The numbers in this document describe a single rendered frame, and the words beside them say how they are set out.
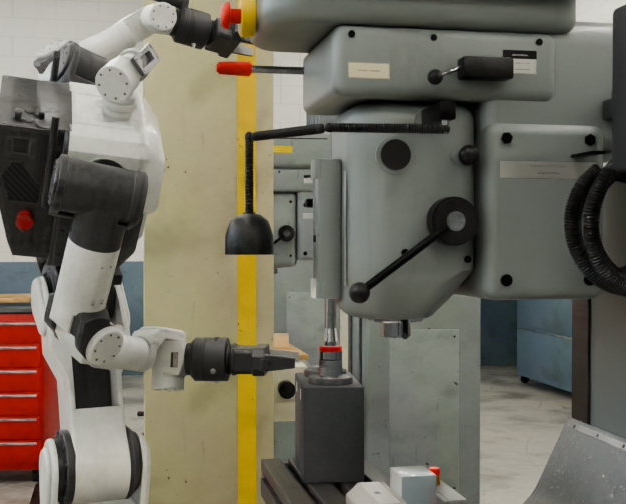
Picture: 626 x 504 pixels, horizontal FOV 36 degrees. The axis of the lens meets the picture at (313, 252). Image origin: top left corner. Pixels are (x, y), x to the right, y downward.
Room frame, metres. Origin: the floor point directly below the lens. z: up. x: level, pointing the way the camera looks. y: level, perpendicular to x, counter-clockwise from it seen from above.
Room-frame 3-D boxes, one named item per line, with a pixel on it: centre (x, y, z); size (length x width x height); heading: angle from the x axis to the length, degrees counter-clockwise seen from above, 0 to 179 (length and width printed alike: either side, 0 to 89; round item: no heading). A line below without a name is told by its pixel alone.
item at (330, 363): (1.96, -0.04, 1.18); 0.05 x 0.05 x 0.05
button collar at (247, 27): (1.45, 0.10, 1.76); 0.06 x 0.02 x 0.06; 12
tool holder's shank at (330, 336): (1.96, -0.04, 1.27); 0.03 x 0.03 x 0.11
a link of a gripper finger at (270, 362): (1.90, 0.07, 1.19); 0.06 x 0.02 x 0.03; 87
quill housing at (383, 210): (1.50, -0.13, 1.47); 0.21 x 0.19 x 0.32; 12
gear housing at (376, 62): (1.51, -0.17, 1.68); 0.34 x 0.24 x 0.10; 102
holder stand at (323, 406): (2.01, -0.03, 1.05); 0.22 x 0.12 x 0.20; 5
